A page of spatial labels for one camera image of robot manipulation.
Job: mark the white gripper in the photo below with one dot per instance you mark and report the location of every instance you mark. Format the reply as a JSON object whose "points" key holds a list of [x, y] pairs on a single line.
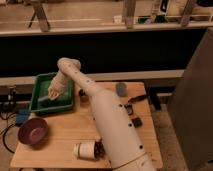
{"points": [[58, 85]]}

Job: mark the green plastic tray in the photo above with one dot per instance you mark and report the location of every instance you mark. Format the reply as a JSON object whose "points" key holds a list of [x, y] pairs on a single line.
{"points": [[41, 105]]}

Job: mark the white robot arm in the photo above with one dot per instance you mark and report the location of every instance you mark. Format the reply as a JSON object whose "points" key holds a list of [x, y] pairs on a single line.
{"points": [[121, 142]]}

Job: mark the blue box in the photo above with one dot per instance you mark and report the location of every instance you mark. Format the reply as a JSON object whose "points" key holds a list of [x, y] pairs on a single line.
{"points": [[21, 117]]}

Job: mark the purple bowl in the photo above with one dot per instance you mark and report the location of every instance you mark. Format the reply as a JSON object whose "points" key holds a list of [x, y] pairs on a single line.
{"points": [[33, 131]]}

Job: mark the white cup on side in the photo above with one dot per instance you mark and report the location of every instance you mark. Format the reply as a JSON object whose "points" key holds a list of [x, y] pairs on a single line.
{"points": [[85, 150]]}

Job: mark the dark grapes bunch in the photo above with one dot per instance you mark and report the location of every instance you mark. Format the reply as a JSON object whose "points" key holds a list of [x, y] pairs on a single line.
{"points": [[99, 150]]}

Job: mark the small black block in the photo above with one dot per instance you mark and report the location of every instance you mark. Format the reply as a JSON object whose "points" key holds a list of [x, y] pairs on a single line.
{"points": [[137, 122]]}

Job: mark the grey cabinet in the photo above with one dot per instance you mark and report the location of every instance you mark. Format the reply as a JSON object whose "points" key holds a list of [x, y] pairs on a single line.
{"points": [[191, 107]]}

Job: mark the black handled tool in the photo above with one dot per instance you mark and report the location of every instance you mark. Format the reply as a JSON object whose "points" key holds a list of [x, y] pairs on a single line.
{"points": [[137, 99]]}

